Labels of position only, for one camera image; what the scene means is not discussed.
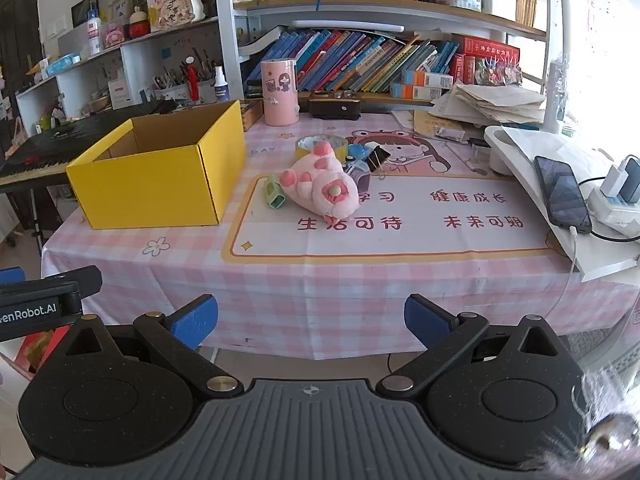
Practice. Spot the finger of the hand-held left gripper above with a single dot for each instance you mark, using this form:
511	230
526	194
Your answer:
11	276

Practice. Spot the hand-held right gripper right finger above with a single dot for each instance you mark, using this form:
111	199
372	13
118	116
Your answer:
427	321

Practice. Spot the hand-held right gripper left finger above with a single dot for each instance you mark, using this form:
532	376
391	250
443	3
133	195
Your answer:
195	322

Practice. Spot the yellow cardboard box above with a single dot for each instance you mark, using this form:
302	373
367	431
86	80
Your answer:
150	190

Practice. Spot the small green plastic case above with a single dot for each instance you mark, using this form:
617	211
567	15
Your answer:
275	191

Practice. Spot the grey small toy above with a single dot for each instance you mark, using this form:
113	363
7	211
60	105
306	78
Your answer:
361	176

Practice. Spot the pink plush paw toy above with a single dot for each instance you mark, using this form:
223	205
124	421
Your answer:
325	190

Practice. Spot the black binder clip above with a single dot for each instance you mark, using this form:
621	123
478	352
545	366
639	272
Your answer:
378	156

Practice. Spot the yellow tape roll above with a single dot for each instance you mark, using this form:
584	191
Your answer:
341	147

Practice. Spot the red yellow packet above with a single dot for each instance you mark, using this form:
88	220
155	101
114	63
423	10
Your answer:
42	347

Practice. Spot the black keyboard stand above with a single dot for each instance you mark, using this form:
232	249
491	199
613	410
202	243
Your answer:
36	220

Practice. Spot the black electronic keyboard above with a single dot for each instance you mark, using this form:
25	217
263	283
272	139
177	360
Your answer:
75	140

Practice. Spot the blue binder clip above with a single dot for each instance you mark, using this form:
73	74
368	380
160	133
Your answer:
358	152

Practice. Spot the black smartphone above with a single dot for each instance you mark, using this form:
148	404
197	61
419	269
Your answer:
562	192

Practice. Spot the large white paper sheet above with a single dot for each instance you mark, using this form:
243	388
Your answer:
607	252

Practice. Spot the grey fluffy pompom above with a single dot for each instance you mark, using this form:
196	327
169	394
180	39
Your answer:
607	410

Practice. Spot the white box red label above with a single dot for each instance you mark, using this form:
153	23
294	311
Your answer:
120	95

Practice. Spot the white power strip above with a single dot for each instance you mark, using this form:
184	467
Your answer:
607	210

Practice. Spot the wooden chessboard box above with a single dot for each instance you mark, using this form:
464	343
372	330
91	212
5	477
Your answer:
251	114

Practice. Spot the blue tissue packet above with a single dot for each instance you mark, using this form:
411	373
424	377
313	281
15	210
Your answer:
64	63

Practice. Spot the stack of papers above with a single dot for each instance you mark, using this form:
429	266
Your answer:
492	105

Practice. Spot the white pen holder with brushes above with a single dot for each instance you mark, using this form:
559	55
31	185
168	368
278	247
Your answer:
175	91

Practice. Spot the white charger plug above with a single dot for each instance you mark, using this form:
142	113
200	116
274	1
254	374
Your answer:
613	179

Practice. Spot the brown wooden box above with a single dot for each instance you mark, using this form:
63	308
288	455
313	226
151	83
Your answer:
334	106

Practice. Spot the small orange blue boxes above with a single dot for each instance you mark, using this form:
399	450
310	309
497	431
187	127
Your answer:
420	85

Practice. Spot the white spray bottle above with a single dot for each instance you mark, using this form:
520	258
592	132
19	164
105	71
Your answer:
221	87

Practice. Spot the red tassel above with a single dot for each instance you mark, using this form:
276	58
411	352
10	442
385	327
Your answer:
193	82

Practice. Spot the white side shelf unit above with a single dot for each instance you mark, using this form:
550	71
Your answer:
137	67

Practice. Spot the pink cylindrical container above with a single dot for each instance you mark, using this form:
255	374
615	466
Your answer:
280	92

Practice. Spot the grey charger plug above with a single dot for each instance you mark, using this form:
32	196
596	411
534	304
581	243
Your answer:
631	182

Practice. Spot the dark wooden door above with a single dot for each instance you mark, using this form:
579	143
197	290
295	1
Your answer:
20	20

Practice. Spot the white lotion bottle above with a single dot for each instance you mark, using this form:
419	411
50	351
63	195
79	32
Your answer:
94	30

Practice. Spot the pink tin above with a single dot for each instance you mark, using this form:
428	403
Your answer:
113	36

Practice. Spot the red boxed books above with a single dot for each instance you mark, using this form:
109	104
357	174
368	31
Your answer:
487	55

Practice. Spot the red lidded jar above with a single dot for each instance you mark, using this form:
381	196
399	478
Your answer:
139	25

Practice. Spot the white framed bookshelf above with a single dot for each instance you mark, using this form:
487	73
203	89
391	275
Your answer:
225	35

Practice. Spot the ceramic pig ornament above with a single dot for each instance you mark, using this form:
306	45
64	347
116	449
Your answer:
175	7

